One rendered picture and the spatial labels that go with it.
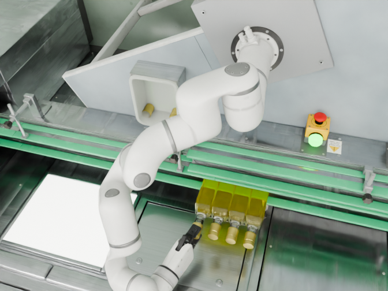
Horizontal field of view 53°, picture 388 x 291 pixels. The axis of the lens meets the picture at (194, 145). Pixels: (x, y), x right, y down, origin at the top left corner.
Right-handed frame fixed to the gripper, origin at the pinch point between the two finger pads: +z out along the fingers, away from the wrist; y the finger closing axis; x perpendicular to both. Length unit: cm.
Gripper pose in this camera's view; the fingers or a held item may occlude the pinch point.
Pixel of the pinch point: (194, 234)
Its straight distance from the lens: 128.3
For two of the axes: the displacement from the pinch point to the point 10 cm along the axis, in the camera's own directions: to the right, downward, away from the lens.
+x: -8.5, -3.5, 3.9
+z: 5.2, -6.5, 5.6
